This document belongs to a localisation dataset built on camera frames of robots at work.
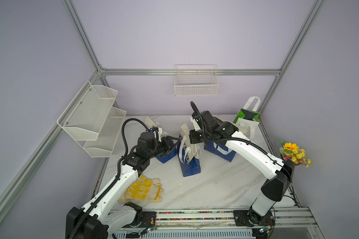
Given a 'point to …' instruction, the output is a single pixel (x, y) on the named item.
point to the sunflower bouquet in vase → (290, 151)
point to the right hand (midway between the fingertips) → (192, 138)
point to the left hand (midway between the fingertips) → (178, 143)
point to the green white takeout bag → (248, 118)
